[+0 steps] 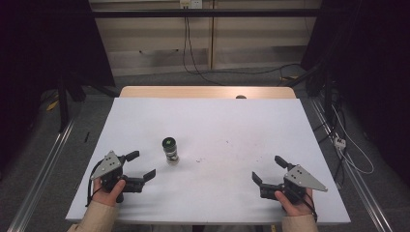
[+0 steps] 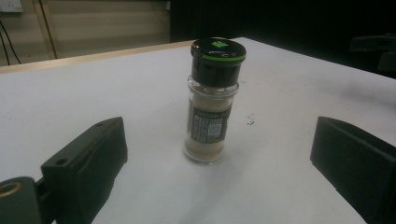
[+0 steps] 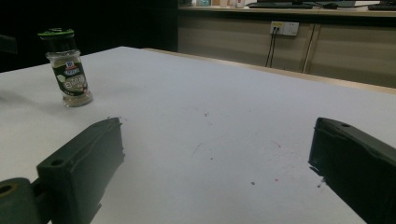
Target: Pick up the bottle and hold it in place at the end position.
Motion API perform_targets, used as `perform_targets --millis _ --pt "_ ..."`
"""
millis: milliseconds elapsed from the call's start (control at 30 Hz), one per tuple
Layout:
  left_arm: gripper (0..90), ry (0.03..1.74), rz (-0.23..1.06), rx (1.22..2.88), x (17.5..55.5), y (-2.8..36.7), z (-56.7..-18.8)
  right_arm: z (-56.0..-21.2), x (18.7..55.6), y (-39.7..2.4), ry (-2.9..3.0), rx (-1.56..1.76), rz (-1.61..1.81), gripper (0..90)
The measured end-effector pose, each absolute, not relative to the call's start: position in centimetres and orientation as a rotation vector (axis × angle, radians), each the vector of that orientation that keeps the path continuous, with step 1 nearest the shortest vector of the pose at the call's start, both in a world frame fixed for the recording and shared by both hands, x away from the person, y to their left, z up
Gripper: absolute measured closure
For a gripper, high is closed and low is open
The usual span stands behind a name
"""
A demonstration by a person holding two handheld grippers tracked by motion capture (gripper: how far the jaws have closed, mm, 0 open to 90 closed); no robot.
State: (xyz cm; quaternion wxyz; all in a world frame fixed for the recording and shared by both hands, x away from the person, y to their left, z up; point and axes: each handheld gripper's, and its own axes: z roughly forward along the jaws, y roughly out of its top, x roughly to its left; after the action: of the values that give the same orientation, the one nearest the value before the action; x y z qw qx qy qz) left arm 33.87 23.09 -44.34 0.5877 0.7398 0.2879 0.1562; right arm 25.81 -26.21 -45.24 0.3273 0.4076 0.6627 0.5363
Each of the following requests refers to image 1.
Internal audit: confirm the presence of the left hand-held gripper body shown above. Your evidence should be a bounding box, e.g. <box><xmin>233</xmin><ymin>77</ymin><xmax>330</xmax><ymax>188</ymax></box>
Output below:
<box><xmin>91</xmin><ymin>150</ymin><xmax>145</xmax><ymax>204</ymax></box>

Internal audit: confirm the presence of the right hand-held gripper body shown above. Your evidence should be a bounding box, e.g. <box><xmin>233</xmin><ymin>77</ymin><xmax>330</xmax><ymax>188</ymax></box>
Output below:
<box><xmin>259</xmin><ymin>163</ymin><xmax>329</xmax><ymax>205</ymax></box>

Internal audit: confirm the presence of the small bottle with dark cap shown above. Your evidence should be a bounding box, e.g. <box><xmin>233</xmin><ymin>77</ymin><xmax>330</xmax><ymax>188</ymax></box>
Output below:
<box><xmin>161</xmin><ymin>136</ymin><xmax>181</xmax><ymax>166</ymax></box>

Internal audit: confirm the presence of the person's right hand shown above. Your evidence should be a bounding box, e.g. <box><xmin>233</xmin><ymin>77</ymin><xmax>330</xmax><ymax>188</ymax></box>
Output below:
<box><xmin>275</xmin><ymin>188</ymin><xmax>315</xmax><ymax>218</ymax></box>

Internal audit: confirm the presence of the person's left hand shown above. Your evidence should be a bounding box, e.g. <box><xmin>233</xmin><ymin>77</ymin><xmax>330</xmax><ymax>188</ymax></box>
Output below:
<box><xmin>92</xmin><ymin>178</ymin><xmax>127</xmax><ymax>208</ymax></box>

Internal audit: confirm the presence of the black metal stand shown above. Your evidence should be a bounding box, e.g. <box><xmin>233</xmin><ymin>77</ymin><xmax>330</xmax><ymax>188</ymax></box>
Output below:
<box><xmin>55</xmin><ymin>72</ymin><xmax>121</xmax><ymax>133</ymax></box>
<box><xmin>283</xmin><ymin>61</ymin><xmax>337</xmax><ymax>125</ymax></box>

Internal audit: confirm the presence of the yellow floor tape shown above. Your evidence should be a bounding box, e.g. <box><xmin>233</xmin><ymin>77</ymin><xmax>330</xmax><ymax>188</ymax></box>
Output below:
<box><xmin>45</xmin><ymin>99</ymin><xmax>61</xmax><ymax>112</ymax></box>

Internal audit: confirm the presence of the dark curtain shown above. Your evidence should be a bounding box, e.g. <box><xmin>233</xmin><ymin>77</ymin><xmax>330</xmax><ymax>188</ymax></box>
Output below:
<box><xmin>0</xmin><ymin>0</ymin><xmax>116</xmax><ymax>172</ymax></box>
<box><xmin>301</xmin><ymin>0</ymin><xmax>410</xmax><ymax>187</ymax></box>

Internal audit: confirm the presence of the black horizontal bar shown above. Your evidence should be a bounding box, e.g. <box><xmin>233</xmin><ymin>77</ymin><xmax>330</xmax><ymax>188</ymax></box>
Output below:
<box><xmin>89</xmin><ymin>8</ymin><xmax>324</xmax><ymax>19</ymax></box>

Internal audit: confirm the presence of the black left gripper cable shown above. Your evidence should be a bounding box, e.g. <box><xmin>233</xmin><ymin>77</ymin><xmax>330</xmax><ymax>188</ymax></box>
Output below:
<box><xmin>85</xmin><ymin>159</ymin><xmax>104</xmax><ymax>208</ymax></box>

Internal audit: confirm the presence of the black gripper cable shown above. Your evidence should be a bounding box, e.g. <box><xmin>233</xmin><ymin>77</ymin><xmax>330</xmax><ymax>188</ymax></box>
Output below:
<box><xmin>85</xmin><ymin>159</ymin><xmax>104</xmax><ymax>208</ymax></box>
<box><xmin>289</xmin><ymin>188</ymin><xmax>319</xmax><ymax>223</ymax></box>

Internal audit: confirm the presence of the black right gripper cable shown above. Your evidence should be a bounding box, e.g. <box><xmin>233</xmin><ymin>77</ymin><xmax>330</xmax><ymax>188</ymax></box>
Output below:
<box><xmin>289</xmin><ymin>188</ymin><xmax>319</xmax><ymax>223</ymax></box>

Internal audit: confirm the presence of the aluminium floor rail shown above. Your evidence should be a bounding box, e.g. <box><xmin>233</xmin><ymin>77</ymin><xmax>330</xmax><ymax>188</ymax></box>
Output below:
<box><xmin>7</xmin><ymin>118</ymin><xmax>77</xmax><ymax>232</ymax></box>
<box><xmin>309</xmin><ymin>97</ymin><xmax>395</xmax><ymax>232</ymax></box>

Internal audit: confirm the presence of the white cable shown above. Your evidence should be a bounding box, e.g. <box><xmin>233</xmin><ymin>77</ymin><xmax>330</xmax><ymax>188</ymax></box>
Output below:
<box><xmin>331</xmin><ymin>104</ymin><xmax>375</xmax><ymax>176</ymax></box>

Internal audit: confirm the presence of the bundle of black cables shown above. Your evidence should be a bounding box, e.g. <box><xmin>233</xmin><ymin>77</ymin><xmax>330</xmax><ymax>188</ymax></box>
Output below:
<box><xmin>312</xmin><ymin>91</ymin><xmax>348</xmax><ymax>183</ymax></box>

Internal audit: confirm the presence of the black floor cable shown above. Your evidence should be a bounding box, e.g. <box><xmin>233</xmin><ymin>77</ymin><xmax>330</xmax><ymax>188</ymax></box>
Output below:
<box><xmin>192</xmin><ymin>63</ymin><xmax>303</xmax><ymax>77</ymax></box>

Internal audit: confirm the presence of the black hanging wall cable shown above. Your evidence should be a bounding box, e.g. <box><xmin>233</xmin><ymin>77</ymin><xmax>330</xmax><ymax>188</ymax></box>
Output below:
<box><xmin>182</xmin><ymin>15</ymin><xmax>226</xmax><ymax>87</ymax></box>

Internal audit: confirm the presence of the white wall socket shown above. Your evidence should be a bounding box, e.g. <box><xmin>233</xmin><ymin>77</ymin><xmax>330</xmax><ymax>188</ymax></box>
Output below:
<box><xmin>179</xmin><ymin>0</ymin><xmax>204</xmax><ymax>10</ymax></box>

